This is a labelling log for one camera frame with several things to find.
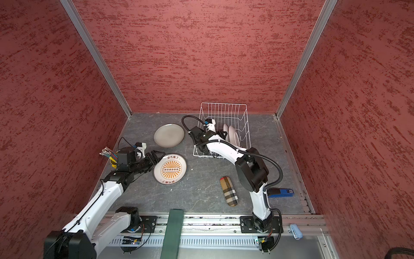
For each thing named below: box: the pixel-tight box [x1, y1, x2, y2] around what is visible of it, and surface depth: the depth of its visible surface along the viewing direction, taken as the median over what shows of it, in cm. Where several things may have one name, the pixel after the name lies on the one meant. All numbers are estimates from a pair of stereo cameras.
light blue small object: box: [289, 223, 304, 241], surface depth 72 cm
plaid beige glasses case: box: [219, 175, 239, 208], surface depth 83 cm
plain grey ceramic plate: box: [153, 123, 185, 149], surface depth 109 cm
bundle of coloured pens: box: [99, 146, 119, 162], surface depth 83 cm
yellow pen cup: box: [109, 156, 117, 169], surface depth 85 cm
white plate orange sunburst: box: [153, 153, 188, 186], surface depth 93 cm
